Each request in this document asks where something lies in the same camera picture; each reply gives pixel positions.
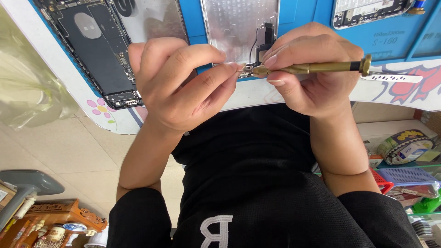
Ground black phone speaker module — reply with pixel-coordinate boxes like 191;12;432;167
249;22;277;68

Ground small metal phone part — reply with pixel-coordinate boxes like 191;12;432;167
238;65;255;78

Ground grey stand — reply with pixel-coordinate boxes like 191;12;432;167
0;169;65;231

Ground carved wooden shelf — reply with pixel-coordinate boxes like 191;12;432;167
0;198;108;248

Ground printed tape roll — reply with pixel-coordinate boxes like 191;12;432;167
376;129;435;166

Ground red plastic basket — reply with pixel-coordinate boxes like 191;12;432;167
370;168;395;195

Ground translucent plastic bag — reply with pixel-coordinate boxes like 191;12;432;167
0;3;80;130

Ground white perforated tweezers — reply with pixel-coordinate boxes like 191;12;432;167
360;65;424;83

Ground opened phone with black battery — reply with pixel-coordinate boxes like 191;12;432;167
33;0;144;110

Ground silver phone frame with parts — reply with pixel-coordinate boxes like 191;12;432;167
331;0;415;30

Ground brass and blue tool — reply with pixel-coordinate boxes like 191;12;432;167
407;0;427;15

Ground blue plastic basket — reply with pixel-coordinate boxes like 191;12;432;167
378;167;441;199

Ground empty silver phone housing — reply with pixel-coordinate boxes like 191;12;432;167
201;0;280;68

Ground silver phone shield plate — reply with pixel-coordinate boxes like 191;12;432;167
110;0;190;46

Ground blue repair mat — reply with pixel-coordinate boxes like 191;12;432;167
29;0;441;83

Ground person's black shirt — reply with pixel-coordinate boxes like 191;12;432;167
107;103;425;248

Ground person's right hand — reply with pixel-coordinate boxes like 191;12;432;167
262;22;365;119

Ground person's left hand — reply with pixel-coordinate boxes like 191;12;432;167
128;37;244;133

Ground brass precision screwdriver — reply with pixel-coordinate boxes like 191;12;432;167
252;54;373;77

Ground green plastic item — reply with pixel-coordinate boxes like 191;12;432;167
412;194;441;215

